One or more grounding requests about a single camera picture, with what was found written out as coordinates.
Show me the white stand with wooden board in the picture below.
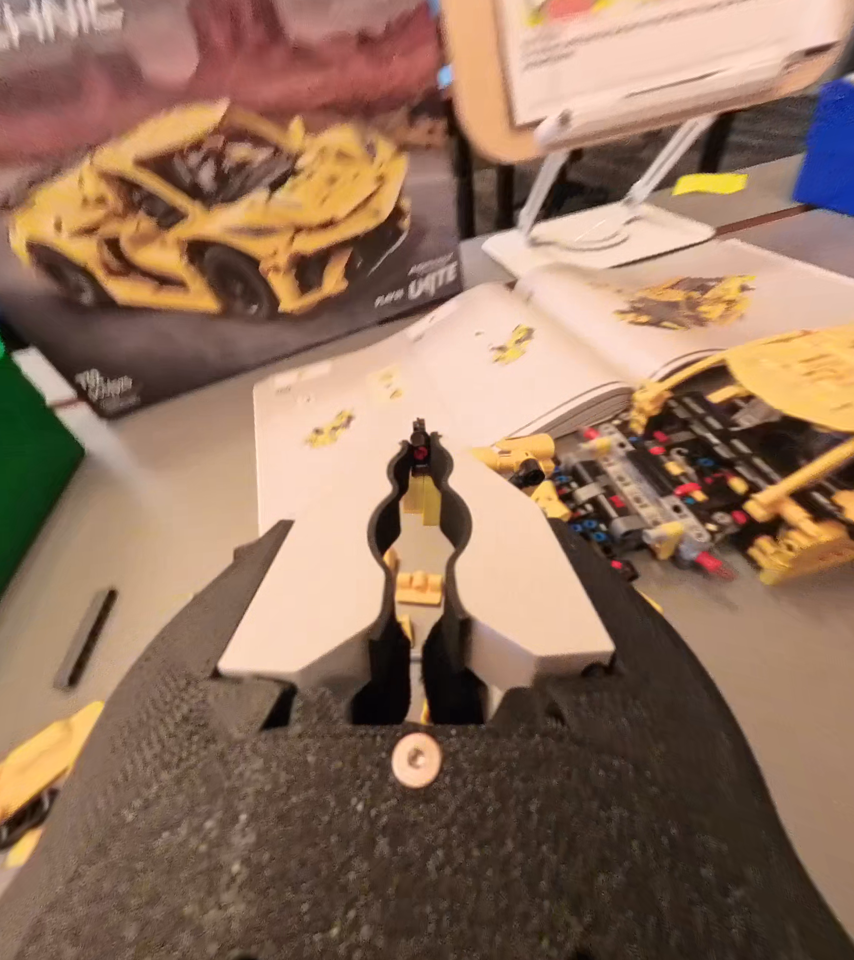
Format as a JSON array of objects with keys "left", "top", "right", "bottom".
[{"left": 438, "top": 0, "right": 854, "bottom": 271}]

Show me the printed paper sheet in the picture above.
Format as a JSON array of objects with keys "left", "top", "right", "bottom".
[{"left": 498, "top": 0, "right": 854, "bottom": 129}]

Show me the pile of yellow brick pieces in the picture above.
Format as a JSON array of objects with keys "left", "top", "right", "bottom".
[{"left": 384, "top": 549, "right": 446, "bottom": 646}]

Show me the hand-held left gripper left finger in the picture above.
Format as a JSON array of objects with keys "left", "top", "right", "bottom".
[{"left": 215, "top": 438, "right": 416, "bottom": 725}]

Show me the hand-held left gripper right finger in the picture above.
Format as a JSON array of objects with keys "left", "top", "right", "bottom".
[{"left": 424, "top": 438, "right": 617, "bottom": 725}]

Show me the yellow brick panel assembly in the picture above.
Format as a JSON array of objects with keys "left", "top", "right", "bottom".
[{"left": 0, "top": 701, "right": 105, "bottom": 871}]

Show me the yellow sticky note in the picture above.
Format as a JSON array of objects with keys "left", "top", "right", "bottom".
[{"left": 673, "top": 172, "right": 749, "bottom": 198}]

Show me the yellow brick side assembly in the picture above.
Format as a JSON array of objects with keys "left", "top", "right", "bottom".
[{"left": 399, "top": 417, "right": 444, "bottom": 526}]

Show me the black brick beam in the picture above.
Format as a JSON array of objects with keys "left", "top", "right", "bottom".
[{"left": 53, "top": 588, "right": 119, "bottom": 691}]

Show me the yellow brick toy car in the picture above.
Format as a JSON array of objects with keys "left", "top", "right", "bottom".
[{"left": 469, "top": 311, "right": 854, "bottom": 588}]

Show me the open instruction book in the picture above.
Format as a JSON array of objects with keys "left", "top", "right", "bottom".
[{"left": 253, "top": 238, "right": 854, "bottom": 541}]

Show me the grey desk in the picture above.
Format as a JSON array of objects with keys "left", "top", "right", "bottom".
[{"left": 0, "top": 153, "right": 854, "bottom": 960}]

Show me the printed toy car box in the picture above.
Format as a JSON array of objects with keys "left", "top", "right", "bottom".
[{"left": 0, "top": 0, "right": 465, "bottom": 421}]

